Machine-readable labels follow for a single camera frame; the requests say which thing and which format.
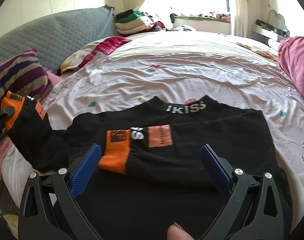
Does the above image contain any black orange IKISS shirt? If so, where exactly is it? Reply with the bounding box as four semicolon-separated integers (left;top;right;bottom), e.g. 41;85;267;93
1;92;293;239

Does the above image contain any stack of folded clothes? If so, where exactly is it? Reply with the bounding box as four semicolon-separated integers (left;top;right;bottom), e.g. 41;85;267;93
114;9;166;36

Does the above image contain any right hand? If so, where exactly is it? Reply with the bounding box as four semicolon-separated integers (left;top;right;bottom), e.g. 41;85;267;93
167;221;194;240

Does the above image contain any purple striped pillow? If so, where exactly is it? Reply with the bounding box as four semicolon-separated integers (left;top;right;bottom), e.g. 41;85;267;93
0;48;53;108

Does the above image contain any grey quilted headboard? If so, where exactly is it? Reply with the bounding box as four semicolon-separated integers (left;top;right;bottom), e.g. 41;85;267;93
0;5;118;74

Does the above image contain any pink strawberry print bedsheet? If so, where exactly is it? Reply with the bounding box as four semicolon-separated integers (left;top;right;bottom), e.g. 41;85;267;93
0;31;304;230

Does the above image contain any red cream blanket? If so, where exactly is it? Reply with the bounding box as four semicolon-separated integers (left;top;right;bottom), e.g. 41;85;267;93
59;36;131;75

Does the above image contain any pink quilt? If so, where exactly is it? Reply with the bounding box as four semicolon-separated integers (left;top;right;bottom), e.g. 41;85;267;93
278;36;304;99

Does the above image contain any white side desk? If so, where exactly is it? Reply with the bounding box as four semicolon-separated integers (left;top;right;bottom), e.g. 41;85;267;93
251;24;287;51

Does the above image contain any cream curtain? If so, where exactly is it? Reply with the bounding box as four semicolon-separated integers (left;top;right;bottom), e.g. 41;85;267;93
229;0;248;37

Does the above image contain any window sill clutter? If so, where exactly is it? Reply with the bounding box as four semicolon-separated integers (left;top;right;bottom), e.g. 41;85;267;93
170;11;231;23

